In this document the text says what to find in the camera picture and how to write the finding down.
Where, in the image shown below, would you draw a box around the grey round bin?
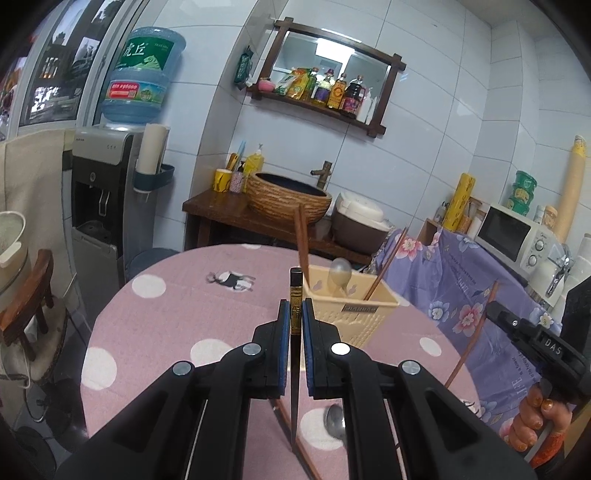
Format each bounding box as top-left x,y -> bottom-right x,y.
124,248 -> 178,283

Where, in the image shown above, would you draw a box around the amber sauce bottle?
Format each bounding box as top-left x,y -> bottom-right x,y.
329,73 -> 348,110

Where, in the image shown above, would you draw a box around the yellow soap bottle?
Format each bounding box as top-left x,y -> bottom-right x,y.
242,143 -> 265,178

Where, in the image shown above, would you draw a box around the yellow seasoning packet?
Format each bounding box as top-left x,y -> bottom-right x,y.
274,68 -> 311,100

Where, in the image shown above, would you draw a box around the white microwave oven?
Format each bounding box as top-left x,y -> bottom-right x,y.
475,203 -> 561,278

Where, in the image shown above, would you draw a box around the stack of paper cups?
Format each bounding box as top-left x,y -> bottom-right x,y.
139,122 -> 171,176

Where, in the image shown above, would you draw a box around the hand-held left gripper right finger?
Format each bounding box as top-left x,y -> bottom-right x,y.
301,299 -> 539,480

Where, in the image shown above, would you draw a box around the toothbrushes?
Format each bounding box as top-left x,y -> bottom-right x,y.
225,141 -> 247,171

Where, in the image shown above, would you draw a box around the pink polka dot tablecloth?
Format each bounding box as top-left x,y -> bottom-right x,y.
79,242 -> 485,480

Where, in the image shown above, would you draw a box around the yellow corrugated hose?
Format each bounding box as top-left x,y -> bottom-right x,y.
554,135 -> 588,243

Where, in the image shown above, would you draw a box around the wooden framed mirror shelf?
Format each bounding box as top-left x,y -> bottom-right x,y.
245,17 -> 407,138

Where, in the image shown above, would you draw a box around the yellow wrapped roll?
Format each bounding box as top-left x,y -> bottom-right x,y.
442,173 -> 475,234

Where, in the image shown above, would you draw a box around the blue water jug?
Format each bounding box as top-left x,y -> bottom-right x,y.
99,25 -> 188,125

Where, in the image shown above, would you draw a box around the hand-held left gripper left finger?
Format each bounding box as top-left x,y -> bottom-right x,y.
55,299 -> 293,480

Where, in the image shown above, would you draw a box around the wooden storage box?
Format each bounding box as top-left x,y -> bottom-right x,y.
422,196 -> 490,236

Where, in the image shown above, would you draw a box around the person's right hand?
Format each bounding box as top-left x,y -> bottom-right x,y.
508,383 -> 575,453

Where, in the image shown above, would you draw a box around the white brown rice cooker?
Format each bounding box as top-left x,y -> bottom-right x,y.
331,191 -> 391,254

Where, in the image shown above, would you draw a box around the wooden chair with cushion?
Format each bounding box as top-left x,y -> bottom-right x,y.
0,249 -> 70,384

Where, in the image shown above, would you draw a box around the teal cup holder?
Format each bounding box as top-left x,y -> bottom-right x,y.
133,164 -> 176,192

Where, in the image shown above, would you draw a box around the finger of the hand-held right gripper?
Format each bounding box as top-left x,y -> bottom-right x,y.
486,301 -> 529,344

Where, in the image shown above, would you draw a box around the cream electric pot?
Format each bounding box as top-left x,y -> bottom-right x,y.
0,211 -> 28,296

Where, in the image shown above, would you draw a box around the stack of green cups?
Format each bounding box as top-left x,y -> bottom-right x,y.
508,171 -> 539,215

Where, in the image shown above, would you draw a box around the cream plastic utensil holder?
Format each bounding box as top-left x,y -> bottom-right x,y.
302,264 -> 400,349

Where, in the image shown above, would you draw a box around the white squeeze bottle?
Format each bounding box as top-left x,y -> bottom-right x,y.
358,88 -> 377,124

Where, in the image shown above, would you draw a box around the bronze faucet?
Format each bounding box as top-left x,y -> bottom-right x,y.
310,161 -> 334,190

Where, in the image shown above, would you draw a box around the dark wooden cabinet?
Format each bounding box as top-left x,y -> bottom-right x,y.
182,190 -> 384,266

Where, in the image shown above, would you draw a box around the purple floral cloth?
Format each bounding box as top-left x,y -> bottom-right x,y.
369,228 -> 568,435

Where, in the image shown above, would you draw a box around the sliding glass window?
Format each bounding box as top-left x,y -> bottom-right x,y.
0,0 -> 153,134

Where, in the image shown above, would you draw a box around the white appliance with metal handle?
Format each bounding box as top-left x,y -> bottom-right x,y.
531,233 -> 591,310

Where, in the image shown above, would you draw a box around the dark soy sauce bottle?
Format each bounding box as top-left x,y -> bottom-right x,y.
342,76 -> 365,116

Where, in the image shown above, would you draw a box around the grey water dispenser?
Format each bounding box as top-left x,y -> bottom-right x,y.
69,124 -> 146,273

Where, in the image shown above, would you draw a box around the woven wash basin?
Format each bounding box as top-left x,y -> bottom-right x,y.
246,172 -> 333,226

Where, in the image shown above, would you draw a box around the green hanging packet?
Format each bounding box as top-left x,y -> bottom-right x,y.
235,46 -> 254,88

